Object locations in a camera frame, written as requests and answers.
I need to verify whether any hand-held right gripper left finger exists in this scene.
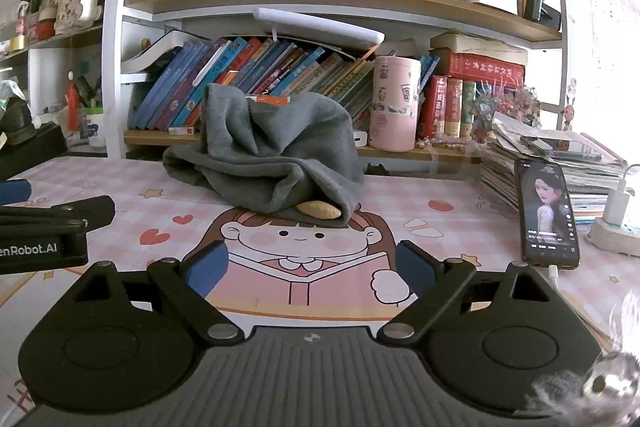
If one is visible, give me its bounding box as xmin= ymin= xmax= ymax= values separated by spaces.
xmin=72 ymin=241 xmax=246 ymax=347

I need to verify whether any red thick upright book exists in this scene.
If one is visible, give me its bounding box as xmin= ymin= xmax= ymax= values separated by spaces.
xmin=417 ymin=75 xmax=448 ymax=138

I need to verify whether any beige thick book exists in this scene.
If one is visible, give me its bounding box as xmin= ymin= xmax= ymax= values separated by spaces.
xmin=430 ymin=32 xmax=528 ymax=55

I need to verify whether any dark flat device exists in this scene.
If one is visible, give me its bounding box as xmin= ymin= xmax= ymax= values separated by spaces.
xmin=520 ymin=136 xmax=603 ymax=161

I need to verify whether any black stand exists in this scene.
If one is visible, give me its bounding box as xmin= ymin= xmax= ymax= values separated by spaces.
xmin=524 ymin=0 xmax=562 ymax=32

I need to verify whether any black smartphone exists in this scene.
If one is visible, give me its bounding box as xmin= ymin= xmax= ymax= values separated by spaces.
xmin=515 ymin=158 xmax=581 ymax=269

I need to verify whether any red rocket pen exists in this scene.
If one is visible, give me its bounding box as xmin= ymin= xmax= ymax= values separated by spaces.
xmin=66 ymin=79 xmax=81 ymax=132

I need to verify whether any grey sweatshirt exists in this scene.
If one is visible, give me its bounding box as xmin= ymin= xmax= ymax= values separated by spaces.
xmin=161 ymin=83 xmax=366 ymax=229

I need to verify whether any wall poster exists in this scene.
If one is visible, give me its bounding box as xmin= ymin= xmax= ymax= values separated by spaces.
xmin=582 ymin=0 xmax=640 ymax=128

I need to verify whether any stack of magazines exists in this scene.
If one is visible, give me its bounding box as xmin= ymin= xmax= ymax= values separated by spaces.
xmin=480 ymin=112 xmax=628 ymax=225

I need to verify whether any grey furry keychain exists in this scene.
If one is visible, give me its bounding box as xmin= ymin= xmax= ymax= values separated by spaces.
xmin=525 ymin=292 xmax=640 ymax=427

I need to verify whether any small red figurine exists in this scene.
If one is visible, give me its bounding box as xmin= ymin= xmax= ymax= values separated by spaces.
xmin=564 ymin=79 xmax=577 ymax=132

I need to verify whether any pink cartoon desk mat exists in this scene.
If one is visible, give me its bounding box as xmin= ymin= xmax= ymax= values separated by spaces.
xmin=0 ymin=157 xmax=640 ymax=413

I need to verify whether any black box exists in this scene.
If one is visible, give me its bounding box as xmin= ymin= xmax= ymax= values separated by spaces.
xmin=0 ymin=124 xmax=68 ymax=180

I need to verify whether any white power strip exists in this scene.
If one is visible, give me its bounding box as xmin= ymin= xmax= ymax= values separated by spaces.
xmin=587 ymin=217 xmax=640 ymax=258

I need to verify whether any white jar with blue label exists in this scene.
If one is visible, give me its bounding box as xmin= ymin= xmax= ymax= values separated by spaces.
xmin=81 ymin=107 xmax=106 ymax=140

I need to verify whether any colourful flower bouquet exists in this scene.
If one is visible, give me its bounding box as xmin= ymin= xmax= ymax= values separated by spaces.
xmin=472 ymin=79 xmax=543 ymax=144

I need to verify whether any white wooden bookshelf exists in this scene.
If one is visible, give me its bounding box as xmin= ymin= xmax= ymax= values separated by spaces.
xmin=0 ymin=0 xmax=571 ymax=162

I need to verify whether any green upright book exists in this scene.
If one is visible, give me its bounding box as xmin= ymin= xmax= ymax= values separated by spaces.
xmin=460 ymin=80 xmax=477 ymax=140

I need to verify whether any row of slanted colourful books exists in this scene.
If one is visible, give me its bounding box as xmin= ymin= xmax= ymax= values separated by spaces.
xmin=127 ymin=36 xmax=441 ymax=132

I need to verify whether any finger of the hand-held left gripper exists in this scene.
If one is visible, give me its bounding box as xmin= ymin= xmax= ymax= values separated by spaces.
xmin=0 ymin=196 xmax=116 ymax=233
xmin=0 ymin=179 xmax=31 ymax=206

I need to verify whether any white charging cable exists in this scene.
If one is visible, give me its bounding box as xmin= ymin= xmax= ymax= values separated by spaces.
xmin=547 ymin=263 xmax=616 ymax=348

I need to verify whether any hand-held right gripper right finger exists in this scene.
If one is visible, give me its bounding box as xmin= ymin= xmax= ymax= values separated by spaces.
xmin=377 ymin=241 xmax=558 ymax=347

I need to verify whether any white charger plug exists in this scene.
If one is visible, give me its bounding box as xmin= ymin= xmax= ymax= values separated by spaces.
xmin=602 ymin=164 xmax=636 ymax=228

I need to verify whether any pink cylindrical container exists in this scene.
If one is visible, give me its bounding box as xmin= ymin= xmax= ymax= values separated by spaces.
xmin=369 ymin=55 xmax=422 ymax=152

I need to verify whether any red slim upright book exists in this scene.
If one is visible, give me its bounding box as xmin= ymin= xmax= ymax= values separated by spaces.
xmin=445 ymin=78 xmax=463 ymax=138

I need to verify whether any pearl bead string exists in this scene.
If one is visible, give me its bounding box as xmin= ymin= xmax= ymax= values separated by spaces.
xmin=415 ymin=138 xmax=481 ymax=154

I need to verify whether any white desk lamp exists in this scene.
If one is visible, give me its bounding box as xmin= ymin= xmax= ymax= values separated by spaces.
xmin=254 ymin=7 xmax=386 ymax=50

